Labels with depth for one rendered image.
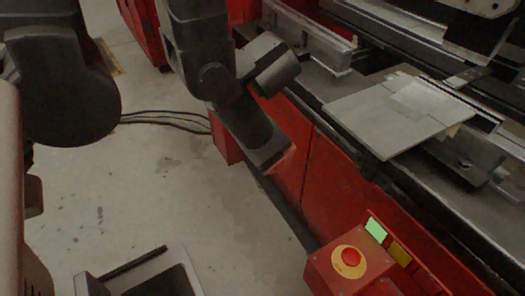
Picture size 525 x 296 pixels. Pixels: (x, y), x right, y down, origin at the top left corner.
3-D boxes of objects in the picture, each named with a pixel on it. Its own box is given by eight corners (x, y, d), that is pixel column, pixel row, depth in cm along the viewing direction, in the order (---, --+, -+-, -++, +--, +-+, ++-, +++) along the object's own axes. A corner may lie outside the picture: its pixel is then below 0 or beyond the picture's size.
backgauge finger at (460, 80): (423, 79, 72) (432, 61, 68) (487, 53, 81) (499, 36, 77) (469, 104, 65) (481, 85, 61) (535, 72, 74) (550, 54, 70)
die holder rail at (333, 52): (262, 23, 123) (262, 0, 116) (274, 21, 125) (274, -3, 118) (337, 79, 92) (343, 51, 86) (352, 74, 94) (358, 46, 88)
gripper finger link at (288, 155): (285, 140, 54) (267, 113, 46) (308, 166, 49) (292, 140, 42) (258, 164, 54) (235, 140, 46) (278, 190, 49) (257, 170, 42)
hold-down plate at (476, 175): (367, 116, 79) (369, 108, 77) (381, 111, 81) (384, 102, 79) (470, 195, 61) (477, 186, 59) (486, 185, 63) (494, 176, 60)
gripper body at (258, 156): (260, 109, 49) (241, 81, 43) (294, 145, 43) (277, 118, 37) (232, 133, 49) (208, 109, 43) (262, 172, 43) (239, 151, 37)
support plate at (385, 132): (321, 109, 63) (322, 105, 62) (405, 77, 72) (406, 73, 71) (382, 162, 52) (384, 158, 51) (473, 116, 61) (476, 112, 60)
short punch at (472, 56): (437, 48, 63) (459, 1, 56) (442, 46, 64) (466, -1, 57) (481, 68, 57) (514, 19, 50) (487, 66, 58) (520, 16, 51)
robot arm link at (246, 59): (165, 46, 33) (192, 81, 28) (240, -18, 33) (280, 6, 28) (217, 105, 43) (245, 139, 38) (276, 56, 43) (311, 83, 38)
